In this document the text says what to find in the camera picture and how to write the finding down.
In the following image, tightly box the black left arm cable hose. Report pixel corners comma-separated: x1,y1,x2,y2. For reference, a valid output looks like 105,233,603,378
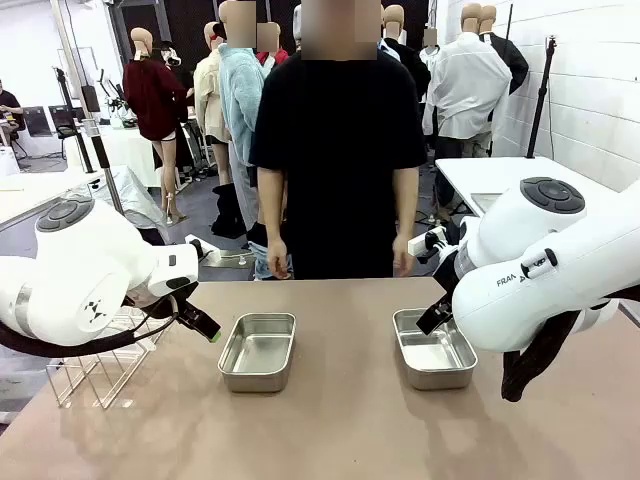
0,299,180,359

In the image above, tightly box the black tripod stand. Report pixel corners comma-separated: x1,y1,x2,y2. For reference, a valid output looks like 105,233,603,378
524,34,559,160

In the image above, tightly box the rectangular stainless steel container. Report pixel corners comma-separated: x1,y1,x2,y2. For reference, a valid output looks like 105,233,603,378
392,308,479,391
217,312,297,394

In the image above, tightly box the silver pole stand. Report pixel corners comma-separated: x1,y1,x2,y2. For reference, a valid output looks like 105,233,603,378
49,0,126,216

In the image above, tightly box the black office chair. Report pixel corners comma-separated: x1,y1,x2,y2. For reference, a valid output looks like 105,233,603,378
48,104,84,156
22,105,54,139

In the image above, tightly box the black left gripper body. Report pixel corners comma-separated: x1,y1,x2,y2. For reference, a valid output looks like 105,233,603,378
124,281,201,318

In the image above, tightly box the seated person in black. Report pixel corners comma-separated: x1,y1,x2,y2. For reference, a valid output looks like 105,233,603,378
0,79,26,146

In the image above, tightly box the mannequin in black white shirt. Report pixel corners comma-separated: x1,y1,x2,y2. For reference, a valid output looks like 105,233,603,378
479,5,530,96

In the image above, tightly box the mannequin in red sweater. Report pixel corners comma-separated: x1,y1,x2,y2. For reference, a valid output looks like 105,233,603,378
123,27,190,225

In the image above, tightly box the person's left hand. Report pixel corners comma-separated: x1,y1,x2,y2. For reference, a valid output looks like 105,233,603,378
392,234,416,277

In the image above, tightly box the figure in light blue fleece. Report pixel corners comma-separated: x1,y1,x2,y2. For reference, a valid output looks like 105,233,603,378
218,0,271,231

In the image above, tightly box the person's left forearm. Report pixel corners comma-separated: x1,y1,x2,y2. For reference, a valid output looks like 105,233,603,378
392,167,420,241

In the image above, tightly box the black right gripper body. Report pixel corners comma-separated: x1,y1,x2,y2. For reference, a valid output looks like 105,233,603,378
434,248,461,302

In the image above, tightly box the mannequin in beige shirt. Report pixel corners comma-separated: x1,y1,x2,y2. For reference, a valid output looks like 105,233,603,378
193,22,232,186

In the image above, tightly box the mannequin in black jacket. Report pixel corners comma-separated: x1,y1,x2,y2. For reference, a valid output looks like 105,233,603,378
382,4,432,101

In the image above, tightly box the white side table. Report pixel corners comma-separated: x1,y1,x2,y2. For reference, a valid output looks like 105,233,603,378
434,156,626,219

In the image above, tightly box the person's right forearm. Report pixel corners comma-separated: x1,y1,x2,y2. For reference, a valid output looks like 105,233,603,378
257,167,290,246

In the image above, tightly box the metal wire lid rack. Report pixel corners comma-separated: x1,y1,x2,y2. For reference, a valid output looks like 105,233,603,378
45,305,174,410

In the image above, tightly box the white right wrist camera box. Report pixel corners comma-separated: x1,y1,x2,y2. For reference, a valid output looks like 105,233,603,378
408,225,447,260

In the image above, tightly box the grey cover sheet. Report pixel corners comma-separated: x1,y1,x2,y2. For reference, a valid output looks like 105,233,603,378
64,164,171,241

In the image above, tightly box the person's right hand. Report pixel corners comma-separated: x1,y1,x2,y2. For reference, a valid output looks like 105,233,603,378
267,238,294,280

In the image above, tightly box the person in black t-shirt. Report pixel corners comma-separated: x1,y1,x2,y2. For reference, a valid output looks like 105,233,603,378
248,47,429,280

